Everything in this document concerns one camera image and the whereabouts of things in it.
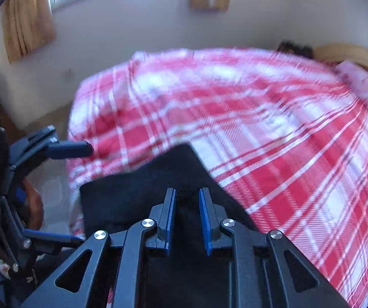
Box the dark fuzzy object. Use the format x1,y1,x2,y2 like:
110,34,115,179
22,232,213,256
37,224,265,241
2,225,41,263
277,40,314,59

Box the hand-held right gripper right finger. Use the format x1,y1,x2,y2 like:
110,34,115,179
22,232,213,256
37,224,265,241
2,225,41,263
198,188,351,308

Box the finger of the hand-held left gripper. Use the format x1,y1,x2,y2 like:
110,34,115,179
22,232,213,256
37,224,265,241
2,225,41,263
0,196,84,277
9,126,93,171

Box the black pants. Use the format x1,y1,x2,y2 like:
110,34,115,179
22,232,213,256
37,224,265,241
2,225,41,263
80,143,259,308

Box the red plaid blanket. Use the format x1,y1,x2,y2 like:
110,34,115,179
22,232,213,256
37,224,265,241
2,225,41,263
66,47,368,308

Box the pink floral pillow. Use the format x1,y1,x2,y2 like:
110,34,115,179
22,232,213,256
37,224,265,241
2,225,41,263
335,60,368,125

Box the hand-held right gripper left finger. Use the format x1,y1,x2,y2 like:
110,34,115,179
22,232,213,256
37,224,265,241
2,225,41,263
20,188,176,308

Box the wooden headboard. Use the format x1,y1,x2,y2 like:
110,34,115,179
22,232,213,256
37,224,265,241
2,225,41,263
314,43,368,87

